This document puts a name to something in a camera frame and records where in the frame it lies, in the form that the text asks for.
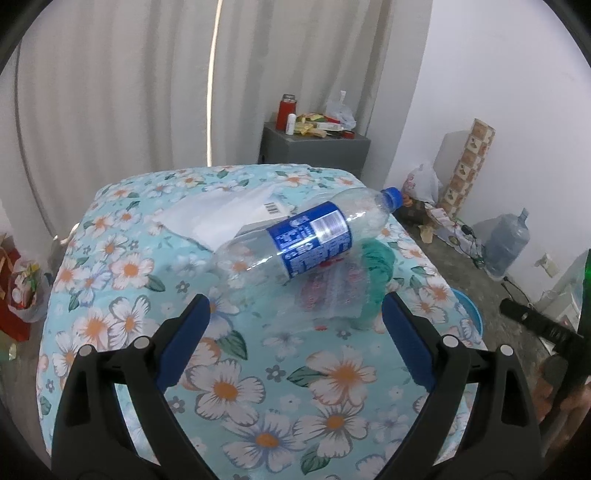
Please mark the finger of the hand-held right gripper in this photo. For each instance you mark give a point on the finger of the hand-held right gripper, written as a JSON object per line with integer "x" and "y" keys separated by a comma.
{"x": 540, "y": 323}

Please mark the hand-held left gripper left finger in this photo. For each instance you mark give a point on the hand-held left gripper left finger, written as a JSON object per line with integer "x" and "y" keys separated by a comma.
{"x": 184, "y": 344}

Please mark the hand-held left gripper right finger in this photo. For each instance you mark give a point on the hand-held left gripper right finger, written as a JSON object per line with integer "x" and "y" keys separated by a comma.
{"x": 411, "y": 344}

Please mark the blue plastic basin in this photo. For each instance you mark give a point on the blue plastic basin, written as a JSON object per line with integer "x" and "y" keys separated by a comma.
{"x": 473, "y": 318}

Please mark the clear plastic bag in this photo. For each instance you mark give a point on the clear plastic bag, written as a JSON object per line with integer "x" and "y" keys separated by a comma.
{"x": 341, "y": 288}
{"x": 341, "y": 110}

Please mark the clear bottle blue label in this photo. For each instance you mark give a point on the clear bottle blue label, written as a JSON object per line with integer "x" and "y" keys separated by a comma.
{"x": 309, "y": 235}

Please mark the large water jug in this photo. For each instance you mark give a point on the large water jug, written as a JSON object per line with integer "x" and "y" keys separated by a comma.
{"x": 505, "y": 244}

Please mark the floral blue tablecloth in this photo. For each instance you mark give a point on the floral blue tablecloth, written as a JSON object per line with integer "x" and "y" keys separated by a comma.
{"x": 277, "y": 369}

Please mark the floral cloth strip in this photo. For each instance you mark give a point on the floral cloth strip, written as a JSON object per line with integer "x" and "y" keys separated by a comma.
{"x": 450, "y": 228}

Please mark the dark brown box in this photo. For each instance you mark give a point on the dark brown box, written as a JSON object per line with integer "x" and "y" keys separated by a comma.
{"x": 415, "y": 212}

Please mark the white bag red print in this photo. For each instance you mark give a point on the white bag red print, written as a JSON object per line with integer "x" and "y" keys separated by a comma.
{"x": 422, "y": 182}

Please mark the pink wrapped bouquet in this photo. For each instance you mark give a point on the pink wrapped bouquet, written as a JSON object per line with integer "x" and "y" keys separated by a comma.
{"x": 27, "y": 288}

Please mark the patterned paper roll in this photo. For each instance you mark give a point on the patterned paper roll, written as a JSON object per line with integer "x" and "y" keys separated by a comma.
{"x": 468, "y": 166}

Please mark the red gift bag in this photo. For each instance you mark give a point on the red gift bag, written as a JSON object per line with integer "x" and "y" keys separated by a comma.
{"x": 8, "y": 300}

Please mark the grey cabinet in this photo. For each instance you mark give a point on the grey cabinet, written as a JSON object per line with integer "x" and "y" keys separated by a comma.
{"x": 314, "y": 154}

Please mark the pile of snack packets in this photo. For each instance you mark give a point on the pile of snack packets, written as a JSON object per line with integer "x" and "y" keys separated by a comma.
{"x": 316, "y": 124}

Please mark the crumpled clear plastic bag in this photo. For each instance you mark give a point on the crumpled clear plastic bag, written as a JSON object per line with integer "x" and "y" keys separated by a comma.
{"x": 341, "y": 110}

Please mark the small white bottle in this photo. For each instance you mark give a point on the small white bottle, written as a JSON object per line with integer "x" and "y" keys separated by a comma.
{"x": 290, "y": 124}

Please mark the red thermos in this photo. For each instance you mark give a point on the red thermos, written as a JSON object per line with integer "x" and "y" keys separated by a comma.
{"x": 285, "y": 108}

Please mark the white curtain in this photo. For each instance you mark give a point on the white curtain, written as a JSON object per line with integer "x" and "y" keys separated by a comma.
{"x": 115, "y": 92}

